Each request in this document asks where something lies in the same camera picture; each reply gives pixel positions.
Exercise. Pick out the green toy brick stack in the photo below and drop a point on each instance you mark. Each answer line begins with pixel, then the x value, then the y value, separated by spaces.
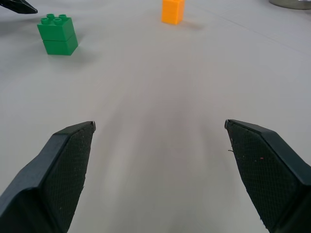
pixel 57 36

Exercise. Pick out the silver metal bowl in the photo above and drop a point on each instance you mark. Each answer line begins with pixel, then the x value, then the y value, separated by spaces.
pixel 291 3

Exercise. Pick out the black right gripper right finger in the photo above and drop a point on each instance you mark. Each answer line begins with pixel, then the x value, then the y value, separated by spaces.
pixel 267 174

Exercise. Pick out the orange toy brick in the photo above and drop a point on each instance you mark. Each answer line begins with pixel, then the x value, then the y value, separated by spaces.
pixel 172 11

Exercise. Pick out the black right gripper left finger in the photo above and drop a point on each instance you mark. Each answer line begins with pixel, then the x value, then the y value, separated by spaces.
pixel 48 179

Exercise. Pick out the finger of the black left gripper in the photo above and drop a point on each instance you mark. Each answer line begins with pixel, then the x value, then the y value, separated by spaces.
pixel 20 6

